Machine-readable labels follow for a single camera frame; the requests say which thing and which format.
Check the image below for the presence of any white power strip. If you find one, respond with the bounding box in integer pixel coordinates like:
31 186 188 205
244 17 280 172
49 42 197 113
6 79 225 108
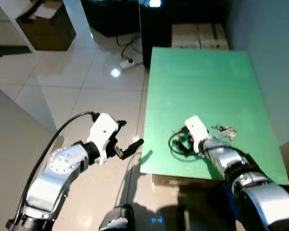
120 58 137 71

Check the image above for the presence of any white cabinet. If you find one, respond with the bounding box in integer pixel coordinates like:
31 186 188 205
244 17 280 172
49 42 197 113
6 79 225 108
0 0 37 53

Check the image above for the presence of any open brown cardboard box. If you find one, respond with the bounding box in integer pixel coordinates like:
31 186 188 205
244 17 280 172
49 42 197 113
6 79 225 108
15 0 77 51

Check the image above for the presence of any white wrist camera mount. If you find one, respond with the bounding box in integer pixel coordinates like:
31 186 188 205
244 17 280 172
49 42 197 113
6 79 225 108
87 113 120 165
184 115 213 154

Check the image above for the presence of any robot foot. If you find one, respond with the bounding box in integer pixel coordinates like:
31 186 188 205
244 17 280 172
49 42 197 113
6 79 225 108
98 204 135 231

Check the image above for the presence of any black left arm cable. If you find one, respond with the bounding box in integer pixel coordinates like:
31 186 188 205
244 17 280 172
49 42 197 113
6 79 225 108
17 111 98 215

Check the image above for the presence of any black power cable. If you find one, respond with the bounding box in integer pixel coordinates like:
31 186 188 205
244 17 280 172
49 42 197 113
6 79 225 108
116 33 143 61

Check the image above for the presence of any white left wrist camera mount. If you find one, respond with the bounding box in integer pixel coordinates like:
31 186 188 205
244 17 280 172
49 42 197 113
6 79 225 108
87 113 120 165

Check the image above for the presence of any silver bunch of keys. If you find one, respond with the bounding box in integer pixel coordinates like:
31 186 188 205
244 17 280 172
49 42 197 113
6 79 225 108
210 124 238 141

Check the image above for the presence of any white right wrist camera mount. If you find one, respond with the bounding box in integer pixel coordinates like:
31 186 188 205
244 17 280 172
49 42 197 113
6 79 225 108
184 115 213 154

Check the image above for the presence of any cardboard box under green board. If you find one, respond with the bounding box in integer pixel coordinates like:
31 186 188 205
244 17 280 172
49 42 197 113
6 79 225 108
151 174 223 189

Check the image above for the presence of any tall black cabinet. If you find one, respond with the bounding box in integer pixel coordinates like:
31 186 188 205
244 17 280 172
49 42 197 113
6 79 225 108
139 0 233 68

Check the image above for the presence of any low black box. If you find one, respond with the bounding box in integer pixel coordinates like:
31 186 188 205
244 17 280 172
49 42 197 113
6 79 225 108
80 0 141 38

